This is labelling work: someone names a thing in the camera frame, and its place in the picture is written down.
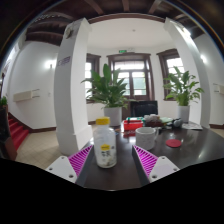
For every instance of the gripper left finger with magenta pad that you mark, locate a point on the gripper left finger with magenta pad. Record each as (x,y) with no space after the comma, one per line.
(73,168)

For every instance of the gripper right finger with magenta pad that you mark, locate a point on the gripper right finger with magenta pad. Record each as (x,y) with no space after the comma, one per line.
(151,168)

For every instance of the white marble mug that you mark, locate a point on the white marble mug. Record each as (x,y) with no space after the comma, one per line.
(146,137)

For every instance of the red round coaster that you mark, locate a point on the red round coaster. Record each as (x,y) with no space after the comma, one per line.
(173,143)

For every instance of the clear bottle with yellow cap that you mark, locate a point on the clear bottle with yellow cap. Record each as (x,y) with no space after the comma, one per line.
(104,143)

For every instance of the red plastic basket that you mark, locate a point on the red plastic basket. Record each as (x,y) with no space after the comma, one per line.
(131,125)

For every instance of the snack pile on table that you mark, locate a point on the snack pile on table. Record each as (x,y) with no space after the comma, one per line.
(154,120)

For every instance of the dark round object on table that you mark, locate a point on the dark round object on table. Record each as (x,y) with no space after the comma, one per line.
(177,123)

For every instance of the magazine on table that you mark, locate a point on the magazine on table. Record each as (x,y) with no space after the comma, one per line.
(191,126)

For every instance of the black monitor screen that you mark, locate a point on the black monitor screen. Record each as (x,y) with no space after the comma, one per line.
(142,108)

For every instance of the red carpeted staircase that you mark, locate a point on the red carpeted staircase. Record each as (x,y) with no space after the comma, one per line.
(17,131)

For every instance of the left potted green plant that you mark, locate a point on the left potted green plant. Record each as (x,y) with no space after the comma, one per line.
(109,91)

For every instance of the potted green plant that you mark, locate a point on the potted green plant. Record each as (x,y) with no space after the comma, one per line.
(183,88)
(109,91)

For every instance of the right potted green plant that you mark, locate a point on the right potted green plant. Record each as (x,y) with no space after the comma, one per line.
(183,88)

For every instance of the white square pillar left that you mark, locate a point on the white square pillar left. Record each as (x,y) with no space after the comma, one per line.
(72,128)

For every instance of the white square pillar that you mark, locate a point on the white square pillar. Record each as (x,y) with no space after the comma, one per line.
(190,55)
(72,128)

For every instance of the dark wooden double door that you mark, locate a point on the dark wooden double door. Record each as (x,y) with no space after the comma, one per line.
(136,70)

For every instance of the green exit sign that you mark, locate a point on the green exit sign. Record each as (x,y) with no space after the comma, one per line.
(122,51)

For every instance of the white square pillar right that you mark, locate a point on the white square pillar right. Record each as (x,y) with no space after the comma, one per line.
(190,55)

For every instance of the white wall air conditioner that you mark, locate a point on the white wall air conditioner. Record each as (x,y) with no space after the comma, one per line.
(27,95)

